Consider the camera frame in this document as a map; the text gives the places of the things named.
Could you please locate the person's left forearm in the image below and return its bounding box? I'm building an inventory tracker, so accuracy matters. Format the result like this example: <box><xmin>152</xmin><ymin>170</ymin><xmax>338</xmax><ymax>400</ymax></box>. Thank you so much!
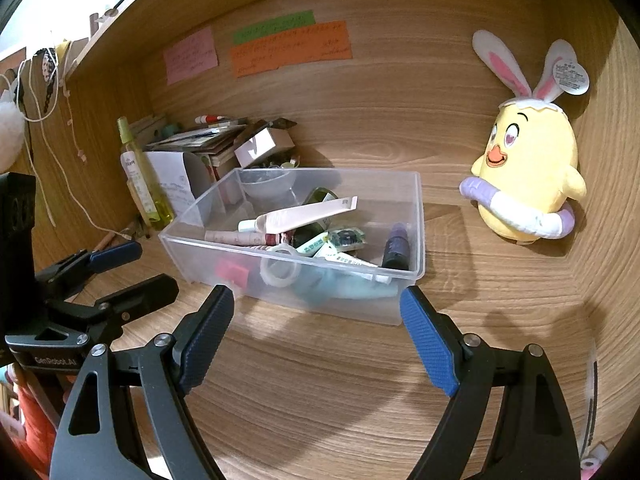
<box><xmin>0</xmin><ymin>385</ymin><xmax>61</xmax><ymax>476</ymax></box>

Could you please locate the small white cardboard box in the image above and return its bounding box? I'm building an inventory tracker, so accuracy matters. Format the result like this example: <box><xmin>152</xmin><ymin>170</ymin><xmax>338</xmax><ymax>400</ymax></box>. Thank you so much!
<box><xmin>234</xmin><ymin>127</ymin><xmax>296</xmax><ymax>168</ymax></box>

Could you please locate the pink and white tube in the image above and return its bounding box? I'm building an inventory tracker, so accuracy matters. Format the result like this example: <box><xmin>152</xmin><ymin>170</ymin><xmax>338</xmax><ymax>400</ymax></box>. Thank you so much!
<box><xmin>239</xmin><ymin>196</ymin><xmax>359</xmax><ymax>233</ymax></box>

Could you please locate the white and green packet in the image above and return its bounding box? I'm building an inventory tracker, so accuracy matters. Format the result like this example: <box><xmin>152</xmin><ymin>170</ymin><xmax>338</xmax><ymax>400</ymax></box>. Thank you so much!
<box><xmin>295</xmin><ymin>237</ymin><xmax>326</xmax><ymax>258</ymax></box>

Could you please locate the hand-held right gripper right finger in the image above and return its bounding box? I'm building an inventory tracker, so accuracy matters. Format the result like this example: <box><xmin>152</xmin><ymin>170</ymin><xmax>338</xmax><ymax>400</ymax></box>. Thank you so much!
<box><xmin>399</xmin><ymin>286</ymin><xmax>583</xmax><ymax>480</ymax></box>

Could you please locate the white tape roll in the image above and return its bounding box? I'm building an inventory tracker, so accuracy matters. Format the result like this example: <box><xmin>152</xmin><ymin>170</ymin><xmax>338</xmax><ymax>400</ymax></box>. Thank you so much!
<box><xmin>260</xmin><ymin>247</ymin><xmax>303</xmax><ymax>288</ymax></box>

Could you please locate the person's left hand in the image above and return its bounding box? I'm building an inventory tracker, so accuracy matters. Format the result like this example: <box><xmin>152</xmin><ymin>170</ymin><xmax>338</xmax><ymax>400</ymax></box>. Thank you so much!
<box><xmin>9</xmin><ymin>366</ymin><xmax>72</xmax><ymax>412</ymax></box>

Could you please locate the purple bottle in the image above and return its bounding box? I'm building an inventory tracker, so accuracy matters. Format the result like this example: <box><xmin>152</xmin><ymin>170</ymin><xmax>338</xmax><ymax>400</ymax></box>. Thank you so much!
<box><xmin>381</xmin><ymin>222</ymin><xmax>411</xmax><ymax>271</ymax></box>

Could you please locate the clear pen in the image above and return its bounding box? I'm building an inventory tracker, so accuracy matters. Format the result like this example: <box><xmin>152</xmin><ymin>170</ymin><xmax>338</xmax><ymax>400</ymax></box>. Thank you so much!
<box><xmin>580</xmin><ymin>350</ymin><xmax>601</xmax><ymax>461</ymax></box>

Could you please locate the white hanging string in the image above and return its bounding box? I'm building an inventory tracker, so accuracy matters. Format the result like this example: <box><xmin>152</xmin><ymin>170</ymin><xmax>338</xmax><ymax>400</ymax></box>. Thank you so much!
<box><xmin>0</xmin><ymin>45</ymin><xmax>136</xmax><ymax>241</ymax></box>

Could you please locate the yellow-green bottle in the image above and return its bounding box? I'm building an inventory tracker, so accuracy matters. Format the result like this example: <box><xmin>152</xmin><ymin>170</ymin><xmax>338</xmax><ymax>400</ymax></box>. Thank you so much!
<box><xmin>116</xmin><ymin>116</ymin><xmax>175</xmax><ymax>226</ymax></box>

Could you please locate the stack of books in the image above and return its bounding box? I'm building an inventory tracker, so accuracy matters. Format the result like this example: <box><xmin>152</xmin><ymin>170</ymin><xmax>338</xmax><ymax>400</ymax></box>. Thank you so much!
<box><xmin>145</xmin><ymin>120</ymin><xmax>251</xmax><ymax>166</ymax></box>

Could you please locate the clear plastic bin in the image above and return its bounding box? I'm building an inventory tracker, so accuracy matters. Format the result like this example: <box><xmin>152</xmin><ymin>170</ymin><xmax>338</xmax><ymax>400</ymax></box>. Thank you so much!
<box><xmin>159</xmin><ymin>167</ymin><xmax>426</xmax><ymax>327</ymax></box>

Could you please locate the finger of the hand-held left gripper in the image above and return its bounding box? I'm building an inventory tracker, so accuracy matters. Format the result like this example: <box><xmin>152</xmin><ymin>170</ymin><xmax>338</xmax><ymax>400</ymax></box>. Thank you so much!
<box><xmin>34</xmin><ymin>239</ymin><xmax>144</xmax><ymax>301</ymax></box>
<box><xmin>59</xmin><ymin>273</ymin><xmax>180</xmax><ymax>344</ymax></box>

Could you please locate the small clear bowl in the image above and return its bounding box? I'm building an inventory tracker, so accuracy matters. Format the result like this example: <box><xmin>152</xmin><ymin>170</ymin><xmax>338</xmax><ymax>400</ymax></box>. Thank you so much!
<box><xmin>240</xmin><ymin>169</ymin><xmax>296</xmax><ymax>201</ymax></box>

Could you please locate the dark green bottle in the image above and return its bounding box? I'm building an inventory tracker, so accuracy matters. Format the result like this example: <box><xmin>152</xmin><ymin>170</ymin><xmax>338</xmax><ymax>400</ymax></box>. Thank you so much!
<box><xmin>290</xmin><ymin>187</ymin><xmax>341</xmax><ymax>248</ymax></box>

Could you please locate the white tube green print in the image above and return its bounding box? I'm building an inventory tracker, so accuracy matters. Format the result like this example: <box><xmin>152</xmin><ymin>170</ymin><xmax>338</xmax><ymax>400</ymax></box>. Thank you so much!
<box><xmin>315</xmin><ymin>245</ymin><xmax>391</xmax><ymax>283</ymax></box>

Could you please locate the yellow chick plush toy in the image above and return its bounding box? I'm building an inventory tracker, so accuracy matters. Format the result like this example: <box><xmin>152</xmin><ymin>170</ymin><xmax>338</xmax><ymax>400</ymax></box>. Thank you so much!
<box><xmin>459</xmin><ymin>29</ymin><xmax>590</xmax><ymax>245</ymax></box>

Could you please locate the pink block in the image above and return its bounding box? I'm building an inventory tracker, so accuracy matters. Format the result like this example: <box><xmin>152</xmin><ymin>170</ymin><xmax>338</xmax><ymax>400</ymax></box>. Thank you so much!
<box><xmin>217</xmin><ymin>260</ymin><xmax>250</xmax><ymax>288</ymax></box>

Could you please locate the pink sticky note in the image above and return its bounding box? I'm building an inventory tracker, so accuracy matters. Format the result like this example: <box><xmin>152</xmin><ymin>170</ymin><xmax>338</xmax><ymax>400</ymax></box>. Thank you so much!
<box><xmin>163</xmin><ymin>27</ymin><xmax>219</xmax><ymax>86</ymax></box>

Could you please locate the orange sticky note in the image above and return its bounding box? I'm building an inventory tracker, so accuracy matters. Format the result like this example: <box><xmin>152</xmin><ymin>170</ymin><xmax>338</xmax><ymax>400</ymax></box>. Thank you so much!
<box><xmin>230</xmin><ymin>21</ymin><xmax>353</xmax><ymax>79</ymax></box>

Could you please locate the green sticky note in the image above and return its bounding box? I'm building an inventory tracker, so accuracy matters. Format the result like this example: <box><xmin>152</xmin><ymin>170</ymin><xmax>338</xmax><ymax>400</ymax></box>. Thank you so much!
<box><xmin>232</xmin><ymin>10</ymin><xmax>316</xmax><ymax>45</ymax></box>

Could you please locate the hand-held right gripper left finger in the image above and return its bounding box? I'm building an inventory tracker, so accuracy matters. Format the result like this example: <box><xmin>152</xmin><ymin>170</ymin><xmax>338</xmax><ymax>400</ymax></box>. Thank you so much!
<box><xmin>47</xmin><ymin>284</ymin><xmax>236</xmax><ymax>480</ymax></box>

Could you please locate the white paper carton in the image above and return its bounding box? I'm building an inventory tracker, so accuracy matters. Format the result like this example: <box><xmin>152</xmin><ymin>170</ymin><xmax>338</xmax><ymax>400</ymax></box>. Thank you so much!
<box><xmin>145</xmin><ymin>151</ymin><xmax>211</xmax><ymax>216</ymax></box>

